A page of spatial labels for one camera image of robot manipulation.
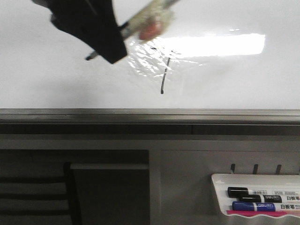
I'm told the black metal hook left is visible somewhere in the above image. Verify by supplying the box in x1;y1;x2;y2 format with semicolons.
230;164;235;174

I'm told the black capped whiteboard marker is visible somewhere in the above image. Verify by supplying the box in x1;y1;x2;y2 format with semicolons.
227;187;300;197

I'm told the white black-tipped whiteboard marker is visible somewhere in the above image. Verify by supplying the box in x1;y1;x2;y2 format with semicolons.
85;0;176;64

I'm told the black metal hook right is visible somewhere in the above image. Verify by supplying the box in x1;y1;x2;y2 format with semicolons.
275;165;282;175

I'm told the pink eraser strip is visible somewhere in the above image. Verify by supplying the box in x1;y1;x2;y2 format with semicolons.
226;210;300;217

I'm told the white plastic marker tray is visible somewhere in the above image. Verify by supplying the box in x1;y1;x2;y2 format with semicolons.
211;174;300;225

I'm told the dark slatted chair back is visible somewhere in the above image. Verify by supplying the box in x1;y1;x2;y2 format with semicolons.
0;162;82;225

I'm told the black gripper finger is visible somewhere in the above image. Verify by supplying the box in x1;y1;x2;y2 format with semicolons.
33;0;128;64

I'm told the white whiteboard with aluminium frame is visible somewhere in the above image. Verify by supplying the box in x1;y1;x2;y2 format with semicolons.
0;0;300;135

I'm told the black metal hook middle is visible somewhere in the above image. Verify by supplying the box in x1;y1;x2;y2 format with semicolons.
252;164;259;174

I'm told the black metal hook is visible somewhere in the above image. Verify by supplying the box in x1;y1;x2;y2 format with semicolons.
252;164;259;174
275;165;282;175
230;164;235;174

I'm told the blue capped whiteboard marker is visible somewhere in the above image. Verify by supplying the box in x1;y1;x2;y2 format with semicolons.
232;201;300;212

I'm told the dark cabinet panel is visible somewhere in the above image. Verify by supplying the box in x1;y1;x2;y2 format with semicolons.
71;163;150;225

